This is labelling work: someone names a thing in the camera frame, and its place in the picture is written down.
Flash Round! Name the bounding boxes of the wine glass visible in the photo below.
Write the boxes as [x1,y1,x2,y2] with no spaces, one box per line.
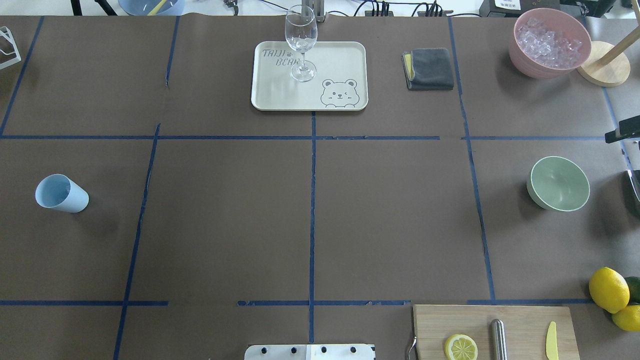
[285,4,318,83]

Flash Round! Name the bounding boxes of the metal ice scoop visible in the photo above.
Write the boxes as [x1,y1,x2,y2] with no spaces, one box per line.
[624,170,640,217]

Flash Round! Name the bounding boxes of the light blue cup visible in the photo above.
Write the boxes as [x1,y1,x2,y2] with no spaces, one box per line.
[34,174,90,214]

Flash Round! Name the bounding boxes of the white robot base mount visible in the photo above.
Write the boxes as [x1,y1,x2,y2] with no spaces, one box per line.
[244,343,377,360]

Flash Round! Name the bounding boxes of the cream bear tray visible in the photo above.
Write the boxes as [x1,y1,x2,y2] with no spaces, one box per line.
[251,41,370,112]

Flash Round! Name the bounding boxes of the grey folded cloth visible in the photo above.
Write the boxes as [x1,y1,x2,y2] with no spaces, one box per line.
[401,48,454,91]

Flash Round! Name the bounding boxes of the blue bowl with fork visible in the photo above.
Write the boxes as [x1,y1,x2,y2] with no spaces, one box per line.
[118,0,186,16]

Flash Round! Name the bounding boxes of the white wire cup rack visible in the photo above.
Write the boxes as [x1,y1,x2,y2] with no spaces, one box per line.
[0,26,22,69]

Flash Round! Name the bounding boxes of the yellow plastic knife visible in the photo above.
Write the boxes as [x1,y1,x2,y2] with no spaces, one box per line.
[545,321,559,360]

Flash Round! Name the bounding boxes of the lemon half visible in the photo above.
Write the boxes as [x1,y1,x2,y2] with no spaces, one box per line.
[443,333,479,360]

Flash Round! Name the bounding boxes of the whole yellow lemon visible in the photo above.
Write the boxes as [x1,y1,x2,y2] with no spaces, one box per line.
[589,266,630,314]

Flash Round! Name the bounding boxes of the wooden cutting board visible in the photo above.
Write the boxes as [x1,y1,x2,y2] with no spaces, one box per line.
[413,304,580,360]

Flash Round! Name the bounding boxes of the round wooden stand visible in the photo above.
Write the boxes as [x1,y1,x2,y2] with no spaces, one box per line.
[577,27,640,87]

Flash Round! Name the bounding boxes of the green lime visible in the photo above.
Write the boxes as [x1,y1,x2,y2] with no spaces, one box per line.
[624,276,640,305]

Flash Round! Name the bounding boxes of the green bowl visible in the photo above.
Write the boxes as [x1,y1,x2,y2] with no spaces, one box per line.
[526,155,591,212]

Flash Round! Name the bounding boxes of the pink bowl with ice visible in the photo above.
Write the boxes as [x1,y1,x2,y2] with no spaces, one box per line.
[509,7,592,79]

